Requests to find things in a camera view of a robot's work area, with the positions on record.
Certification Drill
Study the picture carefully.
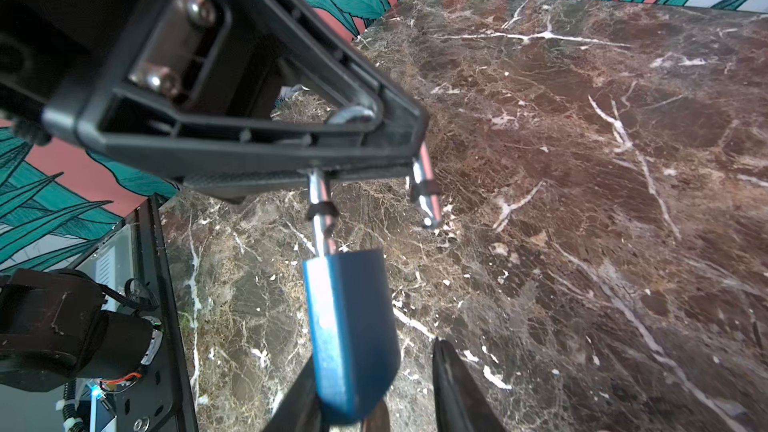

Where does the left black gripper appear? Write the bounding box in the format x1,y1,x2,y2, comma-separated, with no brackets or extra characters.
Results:
0,0,199,145

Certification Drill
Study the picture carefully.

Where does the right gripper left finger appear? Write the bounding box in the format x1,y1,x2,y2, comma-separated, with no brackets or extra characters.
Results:
262,357,327,432

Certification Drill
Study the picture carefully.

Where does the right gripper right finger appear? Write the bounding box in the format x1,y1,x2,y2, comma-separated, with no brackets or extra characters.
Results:
432,339,505,432

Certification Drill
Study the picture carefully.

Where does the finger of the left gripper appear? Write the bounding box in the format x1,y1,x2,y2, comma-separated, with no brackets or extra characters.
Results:
42,0,429,177
179,164,411,204

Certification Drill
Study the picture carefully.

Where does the blue padlock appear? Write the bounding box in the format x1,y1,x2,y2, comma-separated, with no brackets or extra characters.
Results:
301,104,444,427

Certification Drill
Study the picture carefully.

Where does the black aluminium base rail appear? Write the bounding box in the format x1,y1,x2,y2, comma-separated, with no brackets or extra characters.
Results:
115,195,198,431

